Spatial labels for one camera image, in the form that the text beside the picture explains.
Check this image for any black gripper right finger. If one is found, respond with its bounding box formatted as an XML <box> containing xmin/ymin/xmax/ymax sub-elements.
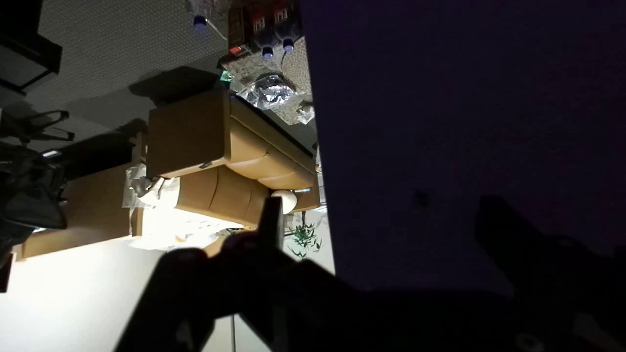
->
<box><xmin>476</xmin><ymin>193</ymin><xmax>587</xmax><ymax>352</ymax></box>

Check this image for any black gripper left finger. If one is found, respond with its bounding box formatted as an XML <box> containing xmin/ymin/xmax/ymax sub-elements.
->
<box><xmin>116</xmin><ymin>193</ymin><xmax>317</xmax><ymax>352</ymax></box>

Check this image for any white paper green print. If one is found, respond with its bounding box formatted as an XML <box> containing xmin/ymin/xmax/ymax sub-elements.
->
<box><xmin>282</xmin><ymin>221</ymin><xmax>327</xmax><ymax>258</ymax></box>

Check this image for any large tan cardboard box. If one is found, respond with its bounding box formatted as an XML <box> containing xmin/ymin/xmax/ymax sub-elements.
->
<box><xmin>145</xmin><ymin>88</ymin><xmax>321</xmax><ymax>191</ymax></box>

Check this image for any crumpled foil bag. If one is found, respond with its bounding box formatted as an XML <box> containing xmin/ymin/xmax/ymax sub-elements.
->
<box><xmin>233</xmin><ymin>66</ymin><xmax>317</xmax><ymax>127</ymax></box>

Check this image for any red labelled bottle pack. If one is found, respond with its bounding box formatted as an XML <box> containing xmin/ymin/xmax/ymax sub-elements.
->
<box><xmin>227</xmin><ymin>0</ymin><xmax>305</xmax><ymax>64</ymax></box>

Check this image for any small blue capped bottle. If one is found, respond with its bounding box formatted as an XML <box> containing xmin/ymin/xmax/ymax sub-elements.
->
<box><xmin>186</xmin><ymin>0</ymin><xmax>221</xmax><ymax>33</ymax></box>

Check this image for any dark shelf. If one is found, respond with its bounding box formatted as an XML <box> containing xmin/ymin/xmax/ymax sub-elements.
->
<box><xmin>0</xmin><ymin>0</ymin><xmax>65</xmax><ymax>93</ymax></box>

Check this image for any black tripod frame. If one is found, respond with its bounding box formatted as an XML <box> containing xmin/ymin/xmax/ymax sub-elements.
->
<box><xmin>0</xmin><ymin>105</ymin><xmax>76</xmax><ymax>232</ymax></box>

